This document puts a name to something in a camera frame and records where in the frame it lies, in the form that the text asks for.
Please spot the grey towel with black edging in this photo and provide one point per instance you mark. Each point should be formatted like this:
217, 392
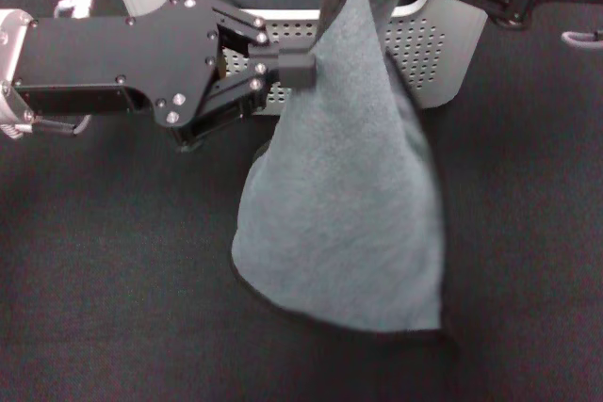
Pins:
339, 209

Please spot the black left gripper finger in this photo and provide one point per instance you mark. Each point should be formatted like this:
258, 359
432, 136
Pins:
297, 59
297, 78

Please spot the grey perforated plastic storage basket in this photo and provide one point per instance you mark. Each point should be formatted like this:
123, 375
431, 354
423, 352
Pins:
424, 58

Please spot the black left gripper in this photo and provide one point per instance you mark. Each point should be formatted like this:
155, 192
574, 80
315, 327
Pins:
118, 53

